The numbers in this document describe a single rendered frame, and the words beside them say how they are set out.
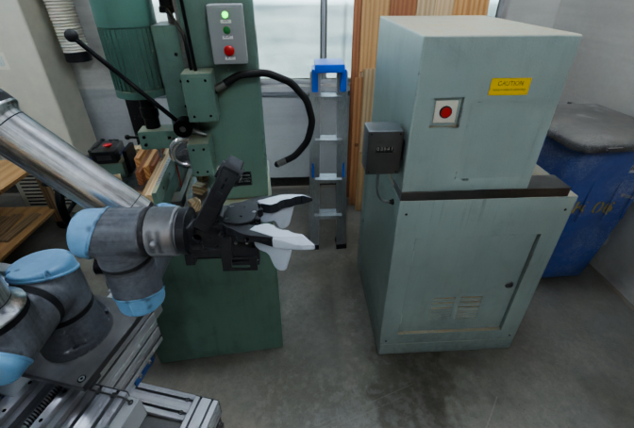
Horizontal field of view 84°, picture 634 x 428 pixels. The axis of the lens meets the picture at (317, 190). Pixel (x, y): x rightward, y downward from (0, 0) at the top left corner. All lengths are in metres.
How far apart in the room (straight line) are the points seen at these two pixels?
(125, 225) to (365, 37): 2.16
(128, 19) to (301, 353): 1.52
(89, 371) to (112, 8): 0.96
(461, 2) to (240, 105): 1.81
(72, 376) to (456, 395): 1.45
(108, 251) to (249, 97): 0.79
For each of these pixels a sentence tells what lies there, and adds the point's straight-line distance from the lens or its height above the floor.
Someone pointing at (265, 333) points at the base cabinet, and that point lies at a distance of 1.79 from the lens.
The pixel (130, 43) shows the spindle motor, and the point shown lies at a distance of 1.29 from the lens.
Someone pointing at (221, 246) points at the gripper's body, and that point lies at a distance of 0.53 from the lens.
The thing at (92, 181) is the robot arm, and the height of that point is 1.25.
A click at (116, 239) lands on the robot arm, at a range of 0.57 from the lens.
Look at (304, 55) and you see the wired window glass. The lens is 2.72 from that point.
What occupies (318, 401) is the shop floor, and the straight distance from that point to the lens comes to 1.74.
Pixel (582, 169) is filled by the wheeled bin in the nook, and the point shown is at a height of 0.80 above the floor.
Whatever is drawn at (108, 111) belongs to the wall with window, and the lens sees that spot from 3.08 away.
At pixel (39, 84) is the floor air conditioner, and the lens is 2.88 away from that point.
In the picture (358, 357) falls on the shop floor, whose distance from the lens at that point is 1.86.
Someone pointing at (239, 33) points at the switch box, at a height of 1.41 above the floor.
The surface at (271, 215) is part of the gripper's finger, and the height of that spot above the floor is 1.21.
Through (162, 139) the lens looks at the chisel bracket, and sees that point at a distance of 1.42.
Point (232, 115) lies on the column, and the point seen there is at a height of 1.14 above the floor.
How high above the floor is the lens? 1.54
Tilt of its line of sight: 31 degrees down
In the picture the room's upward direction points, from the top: straight up
